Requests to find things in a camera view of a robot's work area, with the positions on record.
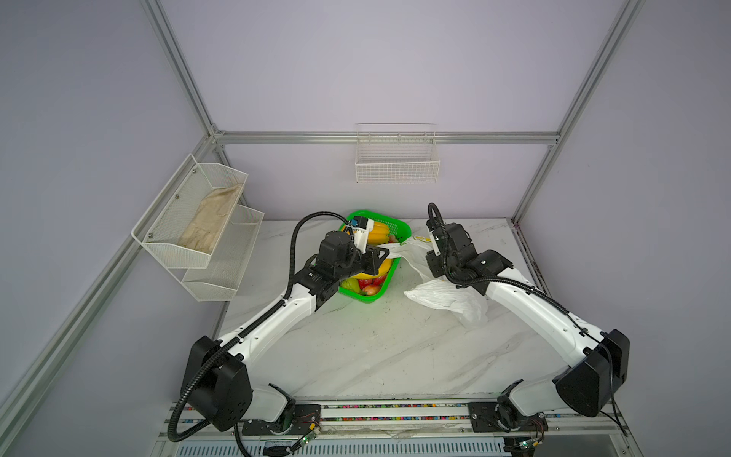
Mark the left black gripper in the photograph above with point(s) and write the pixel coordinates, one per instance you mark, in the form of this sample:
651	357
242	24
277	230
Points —
373	262

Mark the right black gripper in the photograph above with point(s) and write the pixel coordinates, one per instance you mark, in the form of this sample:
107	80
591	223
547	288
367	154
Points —
430	265

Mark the yellow banana bunch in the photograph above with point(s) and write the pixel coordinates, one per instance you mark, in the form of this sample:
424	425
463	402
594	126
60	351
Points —
379	234
383	271

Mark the white lemon print plastic bag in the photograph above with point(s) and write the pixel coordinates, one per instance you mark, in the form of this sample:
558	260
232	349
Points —
466	305

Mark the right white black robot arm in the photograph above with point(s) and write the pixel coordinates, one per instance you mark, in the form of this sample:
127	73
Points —
596	361

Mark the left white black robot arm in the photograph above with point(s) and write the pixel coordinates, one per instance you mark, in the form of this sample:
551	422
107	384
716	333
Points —
217	389

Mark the green pear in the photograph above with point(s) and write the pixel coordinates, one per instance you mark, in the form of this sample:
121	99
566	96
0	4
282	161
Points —
351	285

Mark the lower white mesh shelf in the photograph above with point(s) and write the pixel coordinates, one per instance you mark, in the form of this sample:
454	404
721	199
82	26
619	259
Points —
221	280

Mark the white mesh shelf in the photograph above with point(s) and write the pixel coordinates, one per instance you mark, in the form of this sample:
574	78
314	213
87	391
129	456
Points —
159	230
221	280

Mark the beige cloth in shelf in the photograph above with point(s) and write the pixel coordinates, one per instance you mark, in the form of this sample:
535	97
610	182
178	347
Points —
209	221

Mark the upper white mesh shelf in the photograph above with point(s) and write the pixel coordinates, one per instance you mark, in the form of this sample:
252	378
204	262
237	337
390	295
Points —
159	230

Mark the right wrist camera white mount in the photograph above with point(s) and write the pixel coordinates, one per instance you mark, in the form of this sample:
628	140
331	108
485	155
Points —
436	237

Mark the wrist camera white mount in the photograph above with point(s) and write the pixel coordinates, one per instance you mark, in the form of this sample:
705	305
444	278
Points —
361	227
436	237

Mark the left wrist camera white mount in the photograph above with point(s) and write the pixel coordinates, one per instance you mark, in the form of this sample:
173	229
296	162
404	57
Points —
361	227

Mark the white wire wall basket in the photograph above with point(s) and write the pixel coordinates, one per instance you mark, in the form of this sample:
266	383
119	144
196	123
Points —
396	153

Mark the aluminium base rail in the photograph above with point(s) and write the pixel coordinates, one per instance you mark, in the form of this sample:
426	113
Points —
412	427

